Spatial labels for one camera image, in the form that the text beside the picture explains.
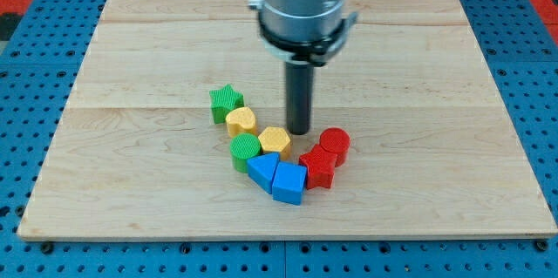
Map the black clamp ring mount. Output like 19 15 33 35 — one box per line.
257 11 358 67

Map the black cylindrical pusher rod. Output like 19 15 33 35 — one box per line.
285 63 315 135

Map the green star block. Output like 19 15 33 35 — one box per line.
209 85 244 124

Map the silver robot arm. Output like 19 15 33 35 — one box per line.
248 0 357 135

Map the red star block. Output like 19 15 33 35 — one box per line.
298 145 337 189

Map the yellow hexagon block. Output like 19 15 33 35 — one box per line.
258 126 292 161

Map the red cylinder block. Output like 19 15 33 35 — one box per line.
319 127 350 167

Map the yellow heart block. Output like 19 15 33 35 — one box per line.
225 107 257 138

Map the green cylinder block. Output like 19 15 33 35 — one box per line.
229 133 262 173

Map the blue triangle block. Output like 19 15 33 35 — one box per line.
247 152 280 194

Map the blue pentagon block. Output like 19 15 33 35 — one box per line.
272 161 307 206

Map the wooden board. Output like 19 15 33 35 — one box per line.
17 0 557 242

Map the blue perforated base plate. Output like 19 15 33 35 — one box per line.
1 0 557 277

